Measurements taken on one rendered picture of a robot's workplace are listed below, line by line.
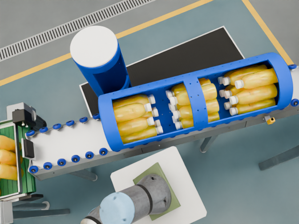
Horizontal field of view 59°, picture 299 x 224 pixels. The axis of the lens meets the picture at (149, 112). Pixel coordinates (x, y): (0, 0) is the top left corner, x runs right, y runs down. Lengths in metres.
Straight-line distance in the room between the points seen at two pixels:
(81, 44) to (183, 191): 1.00
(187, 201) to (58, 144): 0.77
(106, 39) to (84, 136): 0.57
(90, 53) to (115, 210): 0.95
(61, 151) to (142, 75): 1.21
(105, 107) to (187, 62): 1.45
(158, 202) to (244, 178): 1.49
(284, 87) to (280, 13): 1.95
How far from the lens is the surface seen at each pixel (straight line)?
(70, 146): 1.52
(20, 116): 1.61
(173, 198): 1.03
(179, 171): 1.18
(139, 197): 0.95
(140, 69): 2.49
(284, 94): 1.34
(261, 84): 1.33
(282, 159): 2.03
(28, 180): 1.62
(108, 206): 0.94
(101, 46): 1.59
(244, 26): 3.01
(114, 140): 1.20
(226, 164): 2.40
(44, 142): 1.58
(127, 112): 1.20
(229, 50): 2.63
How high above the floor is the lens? 2.32
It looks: 70 degrees down
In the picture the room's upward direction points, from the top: 12 degrees counter-clockwise
